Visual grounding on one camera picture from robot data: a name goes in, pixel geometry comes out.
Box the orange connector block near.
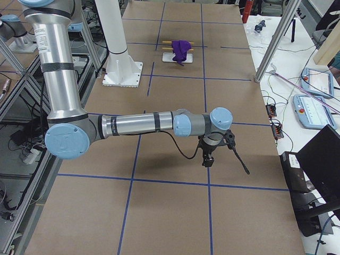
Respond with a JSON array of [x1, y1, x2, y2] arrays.
[[271, 122, 284, 141]]

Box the purple towel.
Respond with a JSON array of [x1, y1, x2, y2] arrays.
[[172, 40, 192, 66]]

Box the dark blue tool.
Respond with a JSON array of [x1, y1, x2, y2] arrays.
[[254, 20, 266, 33]]

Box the red fire extinguisher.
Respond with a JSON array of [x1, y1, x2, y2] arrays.
[[242, 0, 253, 24]]

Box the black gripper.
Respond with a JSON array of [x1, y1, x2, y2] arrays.
[[198, 129, 250, 175]]

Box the teach pendant far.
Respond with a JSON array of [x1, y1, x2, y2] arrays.
[[301, 67, 334, 99]]

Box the black computer box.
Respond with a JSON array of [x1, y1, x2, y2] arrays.
[[280, 151, 316, 194]]

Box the orange connector block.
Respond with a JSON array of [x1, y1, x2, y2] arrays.
[[271, 122, 284, 141], [266, 104, 277, 118]]

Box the teach pendant near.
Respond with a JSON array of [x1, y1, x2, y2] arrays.
[[293, 95, 337, 130]]

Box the teach pendant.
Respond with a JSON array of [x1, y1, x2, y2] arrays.
[[293, 95, 337, 130], [301, 67, 334, 99]]

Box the black monitor with stand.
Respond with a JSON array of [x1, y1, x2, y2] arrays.
[[291, 124, 339, 237]]

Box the white camera mast with base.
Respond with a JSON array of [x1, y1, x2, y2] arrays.
[[95, 0, 143, 88]]

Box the orange connector block far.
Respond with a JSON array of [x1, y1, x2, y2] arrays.
[[266, 104, 277, 118]]

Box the white rack base tray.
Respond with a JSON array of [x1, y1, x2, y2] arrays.
[[162, 53, 193, 65]]

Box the aluminium frame post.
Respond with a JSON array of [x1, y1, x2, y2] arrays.
[[254, 0, 301, 83]]

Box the brown paper table cover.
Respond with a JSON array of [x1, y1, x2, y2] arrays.
[[25, 1, 304, 254]]

